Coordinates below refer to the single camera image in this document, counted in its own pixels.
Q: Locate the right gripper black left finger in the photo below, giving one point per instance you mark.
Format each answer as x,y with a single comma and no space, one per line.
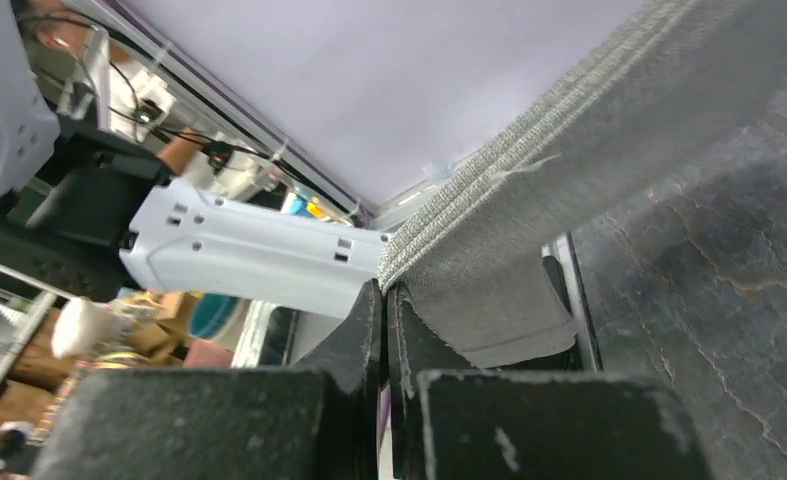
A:
315,419

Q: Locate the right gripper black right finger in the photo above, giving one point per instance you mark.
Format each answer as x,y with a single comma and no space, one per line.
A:
451,420

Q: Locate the grey cloth napkin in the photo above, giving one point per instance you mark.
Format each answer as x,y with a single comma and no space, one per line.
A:
671,82

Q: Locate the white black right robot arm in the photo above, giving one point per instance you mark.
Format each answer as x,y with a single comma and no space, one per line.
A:
73,208

